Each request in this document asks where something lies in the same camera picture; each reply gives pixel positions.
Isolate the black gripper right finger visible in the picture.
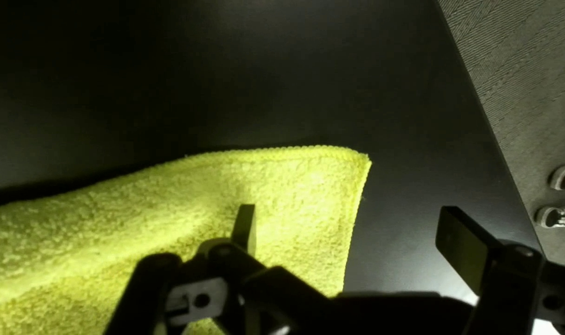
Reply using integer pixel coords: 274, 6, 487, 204
435, 207, 565, 335

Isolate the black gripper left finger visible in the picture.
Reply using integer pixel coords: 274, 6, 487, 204
104, 204, 279, 335

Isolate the yellow cloth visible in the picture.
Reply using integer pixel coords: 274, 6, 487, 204
0, 146, 374, 335

